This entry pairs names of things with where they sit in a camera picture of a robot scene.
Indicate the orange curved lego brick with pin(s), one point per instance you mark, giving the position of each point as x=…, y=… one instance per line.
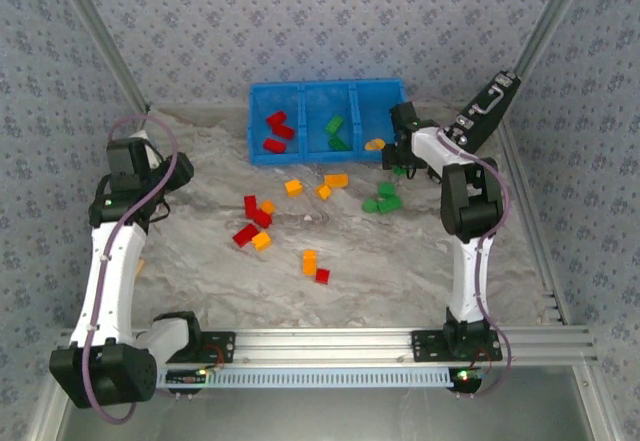
x=374, y=144

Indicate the blue three-compartment plastic bin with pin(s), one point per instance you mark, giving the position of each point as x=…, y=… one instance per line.
x=320, y=106

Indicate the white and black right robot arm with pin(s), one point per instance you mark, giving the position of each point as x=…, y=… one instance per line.
x=470, y=281

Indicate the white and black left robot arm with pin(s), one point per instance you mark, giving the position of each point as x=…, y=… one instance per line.
x=112, y=281

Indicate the small red lego brick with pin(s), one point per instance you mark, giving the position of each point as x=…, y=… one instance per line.
x=322, y=276

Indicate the black controller board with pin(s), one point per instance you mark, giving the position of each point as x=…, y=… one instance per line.
x=465, y=378
x=185, y=376

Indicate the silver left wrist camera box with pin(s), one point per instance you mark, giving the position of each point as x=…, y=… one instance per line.
x=152, y=160

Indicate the aluminium corner post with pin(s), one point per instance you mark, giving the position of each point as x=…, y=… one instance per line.
x=105, y=36
x=552, y=11

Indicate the aluminium frame beam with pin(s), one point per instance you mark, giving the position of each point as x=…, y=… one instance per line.
x=325, y=346

